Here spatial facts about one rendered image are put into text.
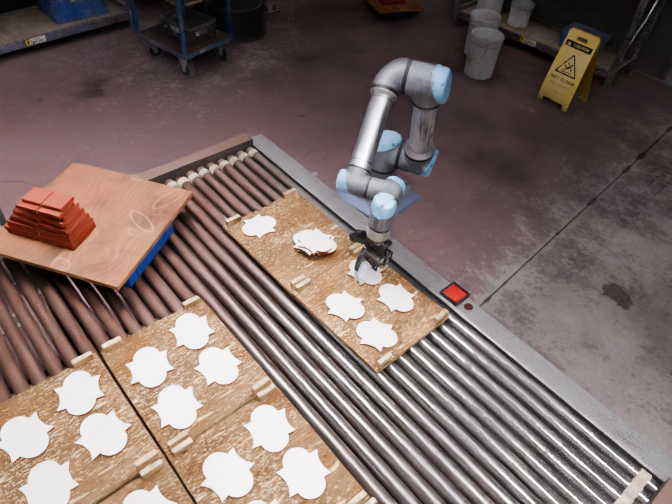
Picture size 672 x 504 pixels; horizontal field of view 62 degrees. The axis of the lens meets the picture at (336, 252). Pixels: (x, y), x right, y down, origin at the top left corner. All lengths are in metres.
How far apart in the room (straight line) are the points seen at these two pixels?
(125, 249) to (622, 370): 2.50
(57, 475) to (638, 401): 2.60
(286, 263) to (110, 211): 0.64
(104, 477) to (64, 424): 0.20
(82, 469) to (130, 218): 0.85
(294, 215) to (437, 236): 1.58
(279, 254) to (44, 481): 0.99
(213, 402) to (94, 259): 0.63
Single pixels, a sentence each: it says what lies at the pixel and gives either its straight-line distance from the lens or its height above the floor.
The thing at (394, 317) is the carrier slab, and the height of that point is 0.94.
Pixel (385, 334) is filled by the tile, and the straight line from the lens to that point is 1.81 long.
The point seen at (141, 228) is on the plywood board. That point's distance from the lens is 2.03.
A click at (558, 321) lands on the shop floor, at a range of 3.36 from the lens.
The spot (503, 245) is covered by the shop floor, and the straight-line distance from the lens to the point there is 3.66.
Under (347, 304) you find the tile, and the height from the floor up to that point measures 0.95.
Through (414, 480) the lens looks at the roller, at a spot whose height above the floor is 0.92.
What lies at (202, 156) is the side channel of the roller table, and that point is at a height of 0.95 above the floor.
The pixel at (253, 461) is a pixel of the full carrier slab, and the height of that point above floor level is 0.94.
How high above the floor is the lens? 2.38
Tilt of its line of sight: 45 degrees down
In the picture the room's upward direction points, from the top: 5 degrees clockwise
